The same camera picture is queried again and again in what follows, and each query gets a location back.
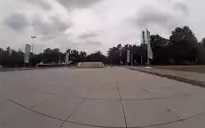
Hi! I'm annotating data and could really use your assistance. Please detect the low pale building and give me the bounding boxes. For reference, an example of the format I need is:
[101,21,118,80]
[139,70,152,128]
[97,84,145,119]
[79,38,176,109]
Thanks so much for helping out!
[76,61,106,69]

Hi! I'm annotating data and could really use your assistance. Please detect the grey paved slab plaza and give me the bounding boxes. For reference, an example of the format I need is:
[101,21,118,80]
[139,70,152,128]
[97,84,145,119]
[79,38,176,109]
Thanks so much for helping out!
[0,65,205,128]

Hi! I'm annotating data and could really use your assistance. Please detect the tall pale banner flag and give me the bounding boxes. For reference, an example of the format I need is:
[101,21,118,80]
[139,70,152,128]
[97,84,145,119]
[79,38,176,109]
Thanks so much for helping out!
[141,28,154,67]

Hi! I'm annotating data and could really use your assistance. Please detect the dark raised kerb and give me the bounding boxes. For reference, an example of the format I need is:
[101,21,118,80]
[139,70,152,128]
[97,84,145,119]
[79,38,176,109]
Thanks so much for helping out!
[126,66,205,91]

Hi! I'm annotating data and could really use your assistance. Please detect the row of trees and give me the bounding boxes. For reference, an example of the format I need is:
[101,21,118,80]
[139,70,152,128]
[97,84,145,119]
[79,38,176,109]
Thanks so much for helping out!
[0,25,205,68]

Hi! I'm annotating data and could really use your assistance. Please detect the grey paved side strip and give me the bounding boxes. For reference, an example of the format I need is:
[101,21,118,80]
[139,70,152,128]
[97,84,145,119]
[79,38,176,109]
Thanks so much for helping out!
[131,65,205,85]

